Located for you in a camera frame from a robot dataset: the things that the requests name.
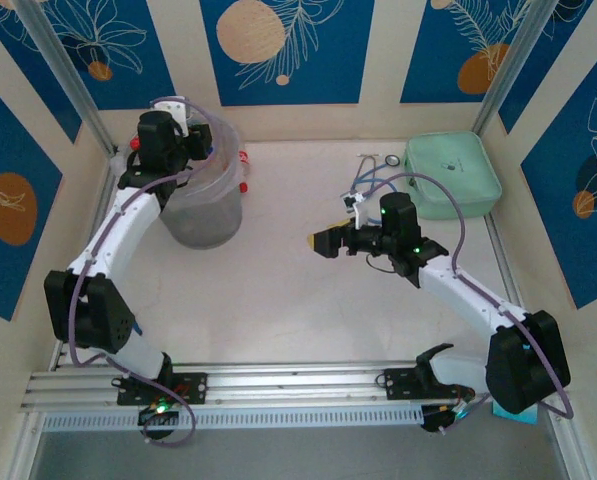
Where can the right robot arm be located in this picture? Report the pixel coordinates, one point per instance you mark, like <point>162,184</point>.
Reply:
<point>463,295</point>

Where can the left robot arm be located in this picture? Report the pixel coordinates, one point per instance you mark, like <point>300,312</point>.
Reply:
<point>118,230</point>

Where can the translucent mesh waste bin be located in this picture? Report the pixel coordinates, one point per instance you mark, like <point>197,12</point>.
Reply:
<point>203,215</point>

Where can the blue stethoscope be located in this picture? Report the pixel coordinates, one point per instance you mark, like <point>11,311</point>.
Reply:
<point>391,160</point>

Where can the mint green zip case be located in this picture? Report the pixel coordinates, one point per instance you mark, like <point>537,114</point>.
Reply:
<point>448,175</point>

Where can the small blue object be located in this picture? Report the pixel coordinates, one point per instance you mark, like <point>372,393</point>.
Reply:
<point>137,329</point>

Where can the small circuit board with LED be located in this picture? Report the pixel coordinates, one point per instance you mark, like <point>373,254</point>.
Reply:
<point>158,411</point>
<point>453,411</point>

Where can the light blue printed pouch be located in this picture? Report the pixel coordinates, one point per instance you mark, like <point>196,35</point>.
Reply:
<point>503,416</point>

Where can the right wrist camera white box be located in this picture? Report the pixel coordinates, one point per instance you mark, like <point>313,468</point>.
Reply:
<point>360,212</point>

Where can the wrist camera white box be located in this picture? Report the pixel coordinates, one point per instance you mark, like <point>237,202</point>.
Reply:
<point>170,107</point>
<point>360,212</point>

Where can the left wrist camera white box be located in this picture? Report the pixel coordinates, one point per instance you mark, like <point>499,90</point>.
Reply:
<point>170,107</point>

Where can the aluminium table edge rail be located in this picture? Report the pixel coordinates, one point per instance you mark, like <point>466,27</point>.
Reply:
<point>98,220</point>
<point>503,260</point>

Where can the aluminium frame post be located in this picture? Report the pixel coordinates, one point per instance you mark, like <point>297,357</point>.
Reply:
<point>508,65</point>
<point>63,65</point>

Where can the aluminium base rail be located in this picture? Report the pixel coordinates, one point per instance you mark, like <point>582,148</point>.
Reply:
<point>298,385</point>

